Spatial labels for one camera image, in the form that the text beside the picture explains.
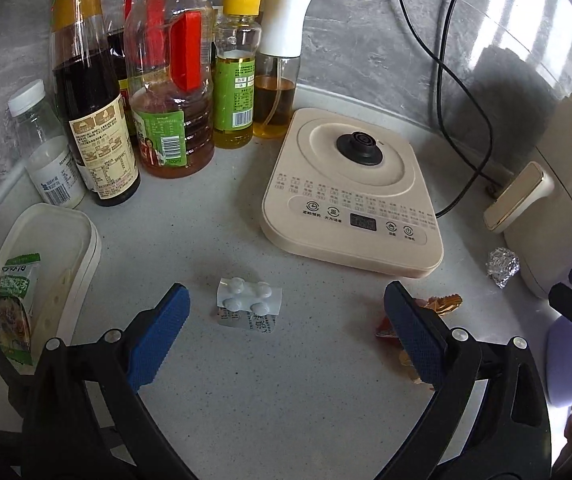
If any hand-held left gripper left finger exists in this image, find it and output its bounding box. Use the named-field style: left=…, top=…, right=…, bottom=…
left=22, top=282, right=191, bottom=480

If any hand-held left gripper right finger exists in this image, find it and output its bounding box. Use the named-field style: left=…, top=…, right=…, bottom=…
left=383, top=280, right=552, bottom=480

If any orange snack wrapper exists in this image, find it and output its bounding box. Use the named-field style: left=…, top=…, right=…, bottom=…
left=375, top=294, right=463, bottom=391

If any white pill blister pack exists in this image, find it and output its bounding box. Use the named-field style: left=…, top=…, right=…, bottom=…
left=215, top=276, right=285, bottom=333

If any crumpled foil ball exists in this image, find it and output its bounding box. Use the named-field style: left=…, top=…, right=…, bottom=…
left=486, top=247, right=521, bottom=289

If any white air fryer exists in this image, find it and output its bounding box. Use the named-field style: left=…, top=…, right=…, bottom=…
left=483, top=92, right=572, bottom=301

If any white plastic tray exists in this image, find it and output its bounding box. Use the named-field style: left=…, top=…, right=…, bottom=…
left=0, top=202, right=102, bottom=376

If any green seasoning packet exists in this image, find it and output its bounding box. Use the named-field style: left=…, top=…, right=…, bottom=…
left=0, top=252, right=41, bottom=366

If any dark sauce bottle yellow cap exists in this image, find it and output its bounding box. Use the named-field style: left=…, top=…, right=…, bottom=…
left=50, top=0, right=141, bottom=207

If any small clear bottle white cap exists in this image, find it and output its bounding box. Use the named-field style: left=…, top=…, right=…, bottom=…
left=7, top=79, right=87, bottom=209

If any beige kettle base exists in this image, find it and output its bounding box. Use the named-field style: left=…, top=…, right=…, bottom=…
left=260, top=107, right=444, bottom=279

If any yellow cap green label bottle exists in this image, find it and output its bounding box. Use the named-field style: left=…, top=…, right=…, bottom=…
left=213, top=0, right=264, bottom=150

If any gold cap dark bottle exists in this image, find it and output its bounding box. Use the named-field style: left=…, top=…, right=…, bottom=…
left=106, top=0, right=134, bottom=116

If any white top oil sprayer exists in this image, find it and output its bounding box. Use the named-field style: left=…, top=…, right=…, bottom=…
left=252, top=0, right=321, bottom=140

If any black power cable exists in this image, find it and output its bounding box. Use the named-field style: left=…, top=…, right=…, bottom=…
left=438, top=0, right=514, bottom=191
left=391, top=0, right=496, bottom=218

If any oil bottle with red handle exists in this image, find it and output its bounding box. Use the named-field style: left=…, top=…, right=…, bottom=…
left=123, top=0, right=217, bottom=178

